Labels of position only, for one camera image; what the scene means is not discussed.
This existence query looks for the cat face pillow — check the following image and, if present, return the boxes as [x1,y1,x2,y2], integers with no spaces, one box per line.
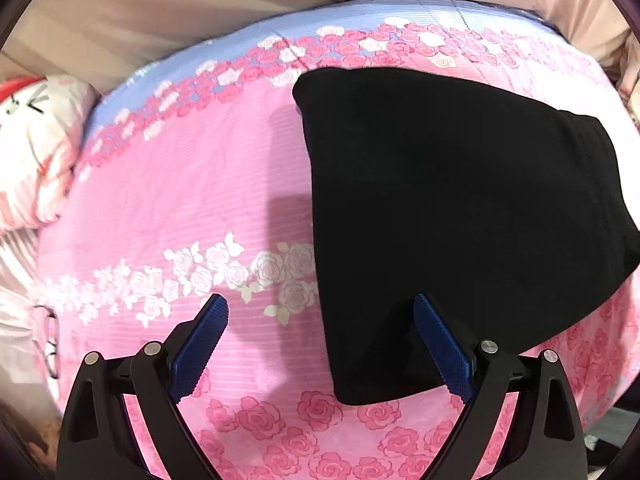
[0,74,99,233]

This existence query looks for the pink floral bedsheet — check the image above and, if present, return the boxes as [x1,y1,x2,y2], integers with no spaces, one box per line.
[35,0,640,480]

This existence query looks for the brown soft object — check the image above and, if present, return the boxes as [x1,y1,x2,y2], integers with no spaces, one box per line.
[10,405,68,476]

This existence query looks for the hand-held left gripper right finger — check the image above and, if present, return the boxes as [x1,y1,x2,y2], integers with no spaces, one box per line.
[413,293,587,480]

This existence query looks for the beige curtain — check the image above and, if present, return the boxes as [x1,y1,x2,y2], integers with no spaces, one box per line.
[0,0,633,98]

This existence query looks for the black pants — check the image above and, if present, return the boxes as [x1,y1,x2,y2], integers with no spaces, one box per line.
[292,67,640,407]

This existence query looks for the black eyeglasses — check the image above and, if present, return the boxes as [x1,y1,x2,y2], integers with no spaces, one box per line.
[37,306,63,380]

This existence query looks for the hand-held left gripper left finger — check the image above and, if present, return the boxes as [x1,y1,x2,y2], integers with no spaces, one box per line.
[57,294,231,480]

